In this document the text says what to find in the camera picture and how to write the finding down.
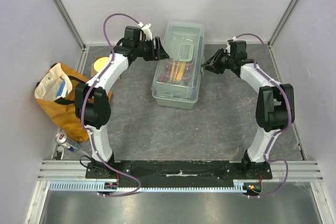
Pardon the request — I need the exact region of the yellow black utility knife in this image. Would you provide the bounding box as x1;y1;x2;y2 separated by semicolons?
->
169;62;179;82

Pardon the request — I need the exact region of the yellow tape roll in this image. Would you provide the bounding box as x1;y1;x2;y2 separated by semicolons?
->
93;57;109;73

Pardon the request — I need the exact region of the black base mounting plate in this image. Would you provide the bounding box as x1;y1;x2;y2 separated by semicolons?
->
86;160;272;182

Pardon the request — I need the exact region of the red bull can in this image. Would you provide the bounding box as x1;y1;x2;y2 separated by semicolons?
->
55;132;80;152

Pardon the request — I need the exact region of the green clear-lid toolbox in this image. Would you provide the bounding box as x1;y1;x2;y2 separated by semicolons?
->
152;21;205;110

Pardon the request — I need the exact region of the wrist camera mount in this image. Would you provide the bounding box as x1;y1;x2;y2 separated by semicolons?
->
226;36;238;51
138;22;153;41

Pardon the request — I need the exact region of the blue slotted cable duct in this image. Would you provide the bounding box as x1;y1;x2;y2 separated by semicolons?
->
49;181;246;193

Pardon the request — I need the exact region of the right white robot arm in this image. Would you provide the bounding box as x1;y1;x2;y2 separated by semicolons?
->
202;38;295;179

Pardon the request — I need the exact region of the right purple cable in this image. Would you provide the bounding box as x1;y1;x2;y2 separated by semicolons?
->
236;33;293;198

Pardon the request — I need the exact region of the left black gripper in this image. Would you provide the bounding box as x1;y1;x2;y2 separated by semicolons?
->
136;38;170;63

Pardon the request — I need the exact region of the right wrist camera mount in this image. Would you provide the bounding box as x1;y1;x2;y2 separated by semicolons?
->
226;36;238;51

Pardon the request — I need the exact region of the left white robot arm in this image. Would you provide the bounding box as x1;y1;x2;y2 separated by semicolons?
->
75;23;170;178

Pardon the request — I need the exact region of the yellow canvas tote bag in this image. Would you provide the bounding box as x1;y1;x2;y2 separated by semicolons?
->
34;62;113;143

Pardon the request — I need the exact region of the red black utility knife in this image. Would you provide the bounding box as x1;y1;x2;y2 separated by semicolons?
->
159;61;173;83

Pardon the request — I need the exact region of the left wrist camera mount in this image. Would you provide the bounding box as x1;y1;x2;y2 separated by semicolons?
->
138;22;153;41

